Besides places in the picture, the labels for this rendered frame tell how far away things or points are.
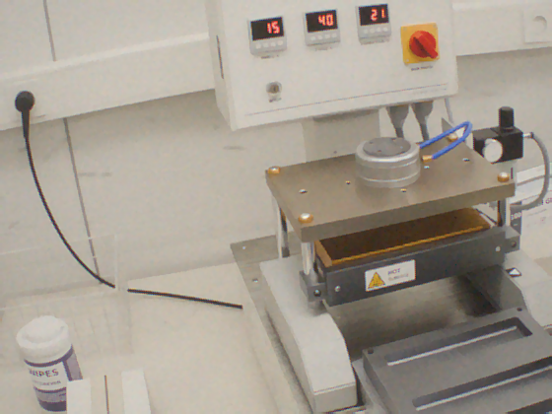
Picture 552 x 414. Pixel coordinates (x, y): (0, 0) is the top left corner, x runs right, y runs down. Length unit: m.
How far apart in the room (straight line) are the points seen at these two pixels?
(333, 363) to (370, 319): 0.17
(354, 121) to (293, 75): 0.13
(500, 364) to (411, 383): 0.10
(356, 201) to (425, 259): 0.10
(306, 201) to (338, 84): 0.20
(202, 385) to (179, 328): 0.18
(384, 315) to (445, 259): 0.14
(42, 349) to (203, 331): 0.34
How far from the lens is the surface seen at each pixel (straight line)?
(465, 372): 0.80
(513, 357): 0.82
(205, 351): 1.31
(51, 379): 1.18
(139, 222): 1.53
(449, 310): 1.02
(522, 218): 1.48
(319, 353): 0.85
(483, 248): 0.94
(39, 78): 1.40
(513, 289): 0.95
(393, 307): 1.03
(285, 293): 0.95
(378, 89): 1.06
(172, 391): 1.23
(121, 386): 1.11
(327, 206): 0.89
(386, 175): 0.92
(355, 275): 0.88
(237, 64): 1.00
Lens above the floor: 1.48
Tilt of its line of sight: 24 degrees down
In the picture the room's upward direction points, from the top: 7 degrees counter-clockwise
